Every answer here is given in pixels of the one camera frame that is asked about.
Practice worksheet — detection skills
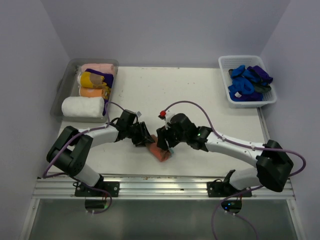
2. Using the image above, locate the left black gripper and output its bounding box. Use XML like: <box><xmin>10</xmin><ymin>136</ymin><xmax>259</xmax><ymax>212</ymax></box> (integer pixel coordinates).
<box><xmin>126</xmin><ymin>121</ymin><xmax>155</xmax><ymax>147</ymax></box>

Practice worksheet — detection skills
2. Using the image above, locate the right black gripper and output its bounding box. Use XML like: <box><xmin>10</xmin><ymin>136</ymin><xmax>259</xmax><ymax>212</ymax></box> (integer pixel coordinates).
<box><xmin>156</xmin><ymin>124</ymin><xmax>188</xmax><ymax>151</ymax></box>

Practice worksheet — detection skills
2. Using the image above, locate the brown orange towel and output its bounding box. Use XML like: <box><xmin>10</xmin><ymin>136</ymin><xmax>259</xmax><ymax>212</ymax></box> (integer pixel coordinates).
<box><xmin>145</xmin><ymin>134</ymin><xmax>173</xmax><ymax>162</ymax></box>

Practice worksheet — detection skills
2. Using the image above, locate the yellow bear towel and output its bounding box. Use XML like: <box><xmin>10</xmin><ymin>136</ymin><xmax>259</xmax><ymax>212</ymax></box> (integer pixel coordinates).
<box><xmin>77</xmin><ymin>71</ymin><xmax>107</xmax><ymax>89</ymax></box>

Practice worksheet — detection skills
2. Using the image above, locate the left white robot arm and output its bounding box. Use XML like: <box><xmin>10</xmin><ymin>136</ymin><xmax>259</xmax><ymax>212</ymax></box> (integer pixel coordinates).
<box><xmin>46</xmin><ymin>109</ymin><xmax>155</xmax><ymax>198</ymax></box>

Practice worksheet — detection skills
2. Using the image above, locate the orange rolled towel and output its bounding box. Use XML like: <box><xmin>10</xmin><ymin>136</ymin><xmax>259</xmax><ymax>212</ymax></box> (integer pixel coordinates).
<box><xmin>79</xmin><ymin>86</ymin><xmax>111</xmax><ymax>99</ymax></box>

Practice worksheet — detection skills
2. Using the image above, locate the purple rolled towel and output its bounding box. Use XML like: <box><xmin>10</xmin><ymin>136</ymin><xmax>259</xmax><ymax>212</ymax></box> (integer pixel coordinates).
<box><xmin>86</xmin><ymin>68</ymin><xmax>114</xmax><ymax>88</ymax></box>

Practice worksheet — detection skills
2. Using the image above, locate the grey plastic tray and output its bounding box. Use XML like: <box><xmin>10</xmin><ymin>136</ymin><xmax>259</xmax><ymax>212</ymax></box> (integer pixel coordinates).
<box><xmin>50</xmin><ymin>58</ymin><xmax>119</xmax><ymax>123</ymax></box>

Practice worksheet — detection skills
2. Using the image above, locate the white rolled towel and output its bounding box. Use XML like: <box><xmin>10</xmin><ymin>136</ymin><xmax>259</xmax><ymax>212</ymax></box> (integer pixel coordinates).
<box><xmin>61</xmin><ymin>96</ymin><xmax>105</xmax><ymax>118</ymax></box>

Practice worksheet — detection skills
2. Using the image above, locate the pink rolled towel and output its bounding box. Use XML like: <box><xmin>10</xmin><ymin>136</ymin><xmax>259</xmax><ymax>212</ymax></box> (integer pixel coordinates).
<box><xmin>80</xmin><ymin>63</ymin><xmax>116</xmax><ymax>76</ymax></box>

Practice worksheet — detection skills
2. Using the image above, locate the blue towel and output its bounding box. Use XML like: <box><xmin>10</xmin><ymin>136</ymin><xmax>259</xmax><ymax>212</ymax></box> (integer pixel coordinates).
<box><xmin>230</xmin><ymin>65</ymin><xmax>256</xmax><ymax>80</ymax></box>
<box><xmin>228</xmin><ymin>77</ymin><xmax>263</xmax><ymax>102</ymax></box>

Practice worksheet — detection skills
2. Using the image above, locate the white plastic basket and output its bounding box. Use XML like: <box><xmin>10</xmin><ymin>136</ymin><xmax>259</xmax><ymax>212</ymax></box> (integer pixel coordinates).
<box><xmin>218</xmin><ymin>55</ymin><xmax>277</xmax><ymax>109</ymax></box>

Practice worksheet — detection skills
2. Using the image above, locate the dark green towel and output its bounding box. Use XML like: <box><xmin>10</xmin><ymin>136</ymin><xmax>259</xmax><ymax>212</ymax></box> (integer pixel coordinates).
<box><xmin>252</xmin><ymin>82</ymin><xmax>272</xmax><ymax>94</ymax></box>

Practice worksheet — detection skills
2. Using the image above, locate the purple towel in basket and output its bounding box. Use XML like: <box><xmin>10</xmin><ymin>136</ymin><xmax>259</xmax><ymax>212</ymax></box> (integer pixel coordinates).
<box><xmin>247</xmin><ymin>65</ymin><xmax>273</xmax><ymax>86</ymax></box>

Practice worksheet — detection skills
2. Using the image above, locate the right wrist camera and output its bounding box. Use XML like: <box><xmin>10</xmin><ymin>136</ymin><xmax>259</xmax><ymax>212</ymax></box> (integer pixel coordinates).
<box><xmin>158</xmin><ymin>110</ymin><xmax>175</xmax><ymax>126</ymax></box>

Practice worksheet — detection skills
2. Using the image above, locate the aluminium mounting rail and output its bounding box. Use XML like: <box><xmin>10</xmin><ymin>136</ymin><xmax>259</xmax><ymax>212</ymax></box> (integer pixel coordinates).
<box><xmin>32</xmin><ymin>162</ymin><xmax>297</xmax><ymax>201</ymax></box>

